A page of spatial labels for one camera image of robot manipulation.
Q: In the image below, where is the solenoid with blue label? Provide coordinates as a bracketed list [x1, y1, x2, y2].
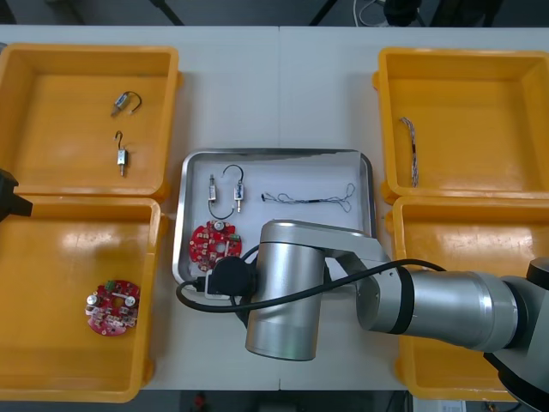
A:
[112, 130, 132, 179]
[221, 163, 247, 215]
[110, 90, 144, 118]

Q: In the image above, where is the black stand leg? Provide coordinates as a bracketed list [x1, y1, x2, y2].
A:
[148, 0, 186, 27]
[307, 0, 341, 27]

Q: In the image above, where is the white cable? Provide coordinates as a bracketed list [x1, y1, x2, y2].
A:
[353, 0, 389, 27]

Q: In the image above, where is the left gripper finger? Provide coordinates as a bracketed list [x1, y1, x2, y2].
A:
[0, 168, 21, 197]
[0, 196, 33, 222]

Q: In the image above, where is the steel tray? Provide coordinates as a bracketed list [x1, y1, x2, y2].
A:
[171, 148, 379, 288]

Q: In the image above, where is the solenoid with white label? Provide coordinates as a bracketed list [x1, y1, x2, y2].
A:
[207, 173, 235, 221]

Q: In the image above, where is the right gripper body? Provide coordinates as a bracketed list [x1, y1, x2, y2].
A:
[231, 295, 255, 330]

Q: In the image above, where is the white sheet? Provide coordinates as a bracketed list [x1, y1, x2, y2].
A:
[185, 153, 366, 276]

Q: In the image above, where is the blue-white wire harness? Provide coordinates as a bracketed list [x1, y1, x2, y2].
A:
[259, 182, 358, 214]
[398, 116, 422, 189]

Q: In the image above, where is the yellow-orange plastic bin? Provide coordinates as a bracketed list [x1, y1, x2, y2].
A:
[0, 42, 184, 201]
[384, 196, 549, 403]
[0, 196, 169, 404]
[371, 46, 549, 203]

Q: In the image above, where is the round red circuit board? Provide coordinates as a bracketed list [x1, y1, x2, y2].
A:
[188, 219, 245, 274]
[84, 278, 142, 338]

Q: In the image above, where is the black chair base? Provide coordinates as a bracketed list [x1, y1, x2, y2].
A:
[383, 0, 428, 27]

